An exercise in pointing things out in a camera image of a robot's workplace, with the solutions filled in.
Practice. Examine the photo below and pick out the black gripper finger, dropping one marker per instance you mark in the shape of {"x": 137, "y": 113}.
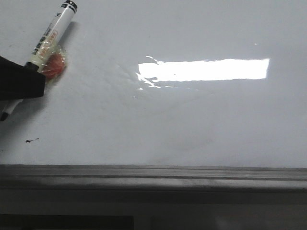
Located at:
{"x": 20, "y": 82}

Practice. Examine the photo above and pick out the black white whiteboard marker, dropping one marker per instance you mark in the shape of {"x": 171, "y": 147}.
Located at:
{"x": 46, "y": 45}

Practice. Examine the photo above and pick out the red magnet taped to marker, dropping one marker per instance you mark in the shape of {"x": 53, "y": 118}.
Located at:
{"x": 56, "y": 64}

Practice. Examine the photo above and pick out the white whiteboard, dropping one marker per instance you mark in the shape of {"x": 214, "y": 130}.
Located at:
{"x": 172, "y": 82}

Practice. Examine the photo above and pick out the grey aluminium whiteboard frame tray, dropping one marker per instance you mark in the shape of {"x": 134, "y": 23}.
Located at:
{"x": 151, "y": 178}

